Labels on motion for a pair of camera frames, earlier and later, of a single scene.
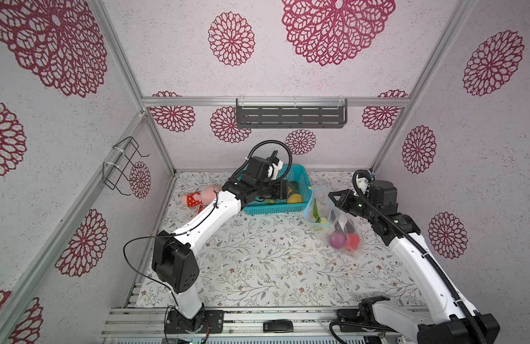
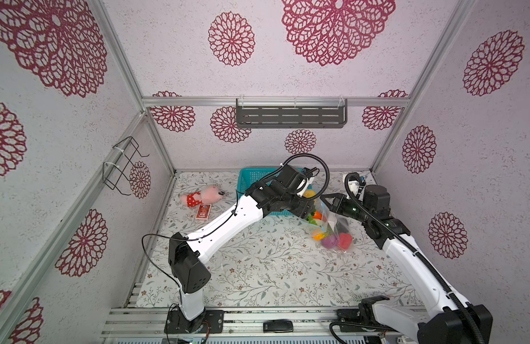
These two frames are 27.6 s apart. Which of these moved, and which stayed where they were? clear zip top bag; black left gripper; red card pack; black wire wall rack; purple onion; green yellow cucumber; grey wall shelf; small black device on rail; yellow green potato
Moved: black left gripper; green yellow cucumber; clear zip top bag; purple onion; yellow green potato
Stayed: grey wall shelf; black wire wall rack; red card pack; small black device on rail
